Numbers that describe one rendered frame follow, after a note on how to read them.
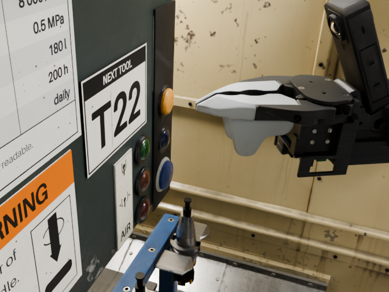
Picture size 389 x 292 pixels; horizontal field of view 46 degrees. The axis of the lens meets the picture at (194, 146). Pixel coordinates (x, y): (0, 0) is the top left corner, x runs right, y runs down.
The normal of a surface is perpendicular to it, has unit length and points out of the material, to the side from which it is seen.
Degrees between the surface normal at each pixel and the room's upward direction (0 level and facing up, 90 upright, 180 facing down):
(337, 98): 0
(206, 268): 24
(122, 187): 90
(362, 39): 89
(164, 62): 90
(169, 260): 0
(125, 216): 90
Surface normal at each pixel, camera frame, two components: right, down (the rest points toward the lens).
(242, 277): -0.09, -0.62
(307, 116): 0.15, 0.47
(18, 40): 0.94, 0.20
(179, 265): 0.05, -0.88
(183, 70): -0.32, 0.43
